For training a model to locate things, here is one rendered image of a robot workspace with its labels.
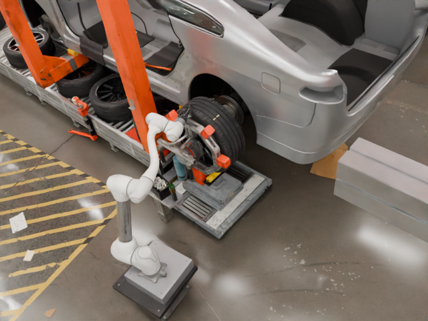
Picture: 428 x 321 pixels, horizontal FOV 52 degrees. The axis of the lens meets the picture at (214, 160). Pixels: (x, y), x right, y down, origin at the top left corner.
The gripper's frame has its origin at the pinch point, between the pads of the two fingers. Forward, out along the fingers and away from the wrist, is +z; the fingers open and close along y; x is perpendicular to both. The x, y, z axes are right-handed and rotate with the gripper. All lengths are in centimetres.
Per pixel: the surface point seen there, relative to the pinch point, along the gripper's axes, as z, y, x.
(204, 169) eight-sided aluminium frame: -10, -3, -59
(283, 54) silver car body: 5, 85, 33
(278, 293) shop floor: -72, 59, -143
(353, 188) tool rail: -210, 154, 106
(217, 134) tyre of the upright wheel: -14.1, 23.5, -18.9
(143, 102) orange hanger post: 3.1, -42.8, 7.6
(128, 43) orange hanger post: -1, -30, 62
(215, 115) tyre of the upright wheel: -1.6, 20.9, -8.9
